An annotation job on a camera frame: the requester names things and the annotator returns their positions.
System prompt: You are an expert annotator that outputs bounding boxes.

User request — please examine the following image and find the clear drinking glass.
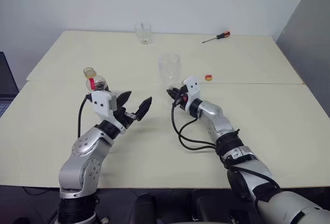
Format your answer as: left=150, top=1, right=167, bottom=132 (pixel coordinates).
left=158, top=53, right=181, bottom=110

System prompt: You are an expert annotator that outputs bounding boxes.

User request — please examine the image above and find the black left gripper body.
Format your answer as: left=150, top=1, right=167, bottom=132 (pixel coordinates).
left=112, top=107, right=137, bottom=129

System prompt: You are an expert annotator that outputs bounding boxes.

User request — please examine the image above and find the grey partition panel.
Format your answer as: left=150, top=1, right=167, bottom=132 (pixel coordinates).
left=274, top=0, right=330, bottom=119

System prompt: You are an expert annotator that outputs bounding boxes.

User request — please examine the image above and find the thin black cable under table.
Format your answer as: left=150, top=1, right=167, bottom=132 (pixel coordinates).
left=22, top=186, right=56, bottom=197

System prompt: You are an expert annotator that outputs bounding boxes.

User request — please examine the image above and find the clear glass tumbler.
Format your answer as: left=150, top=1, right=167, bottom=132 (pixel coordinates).
left=134, top=22, right=152, bottom=46

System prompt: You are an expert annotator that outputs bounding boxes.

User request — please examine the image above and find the wide dark rounded shape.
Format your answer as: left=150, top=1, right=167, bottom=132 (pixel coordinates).
left=190, top=189, right=241, bottom=224

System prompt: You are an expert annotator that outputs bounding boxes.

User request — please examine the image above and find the small bottle with red label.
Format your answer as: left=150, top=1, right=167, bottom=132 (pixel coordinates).
left=82, top=66, right=112, bottom=94

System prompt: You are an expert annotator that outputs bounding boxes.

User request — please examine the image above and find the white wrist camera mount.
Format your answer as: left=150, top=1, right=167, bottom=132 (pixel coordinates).
left=182, top=76, right=202, bottom=115
left=90, top=90, right=127, bottom=134

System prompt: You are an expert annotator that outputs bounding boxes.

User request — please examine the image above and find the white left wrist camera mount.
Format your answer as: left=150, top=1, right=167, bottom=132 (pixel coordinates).
left=90, top=90, right=127, bottom=134

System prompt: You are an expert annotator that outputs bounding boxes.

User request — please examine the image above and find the orange and black screwdriver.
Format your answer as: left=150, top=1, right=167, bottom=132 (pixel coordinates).
left=202, top=30, right=232, bottom=44

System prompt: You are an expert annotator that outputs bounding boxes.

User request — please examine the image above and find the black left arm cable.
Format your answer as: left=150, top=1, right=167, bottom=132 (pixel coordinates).
left=77, top=94, right=93, bottom=139

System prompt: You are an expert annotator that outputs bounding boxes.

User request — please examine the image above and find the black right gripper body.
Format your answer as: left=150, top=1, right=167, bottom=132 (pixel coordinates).
left=174, top=84, right=189, bottom=111

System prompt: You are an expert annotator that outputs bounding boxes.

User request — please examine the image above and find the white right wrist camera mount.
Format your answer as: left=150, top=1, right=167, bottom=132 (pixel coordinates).
left=182, top=76, right=202, bottom=115

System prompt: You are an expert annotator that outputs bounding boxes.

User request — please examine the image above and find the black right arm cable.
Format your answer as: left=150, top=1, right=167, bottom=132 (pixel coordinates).
left=170, top=97, right=220, bottom=152

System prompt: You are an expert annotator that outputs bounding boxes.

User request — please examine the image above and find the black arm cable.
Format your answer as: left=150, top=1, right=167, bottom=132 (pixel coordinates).
left=170, top=97, right=220, bottom=152
left=77, top=94, right=93, bottom=139

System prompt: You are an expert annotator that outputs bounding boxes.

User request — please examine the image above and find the narrow dark rounded shape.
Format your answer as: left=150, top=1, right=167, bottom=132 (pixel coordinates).
left=131, top=193, right=158, bottom=224

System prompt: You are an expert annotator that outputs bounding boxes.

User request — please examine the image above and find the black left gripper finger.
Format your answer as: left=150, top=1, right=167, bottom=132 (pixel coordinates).
left=114, top=90, right=133, bottom=109
left=135, top=96, right=153, bottom=122

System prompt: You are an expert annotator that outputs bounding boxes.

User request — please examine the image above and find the black laptop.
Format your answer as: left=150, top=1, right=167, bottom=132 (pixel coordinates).
left=0, top=51, right=20, bottom=118

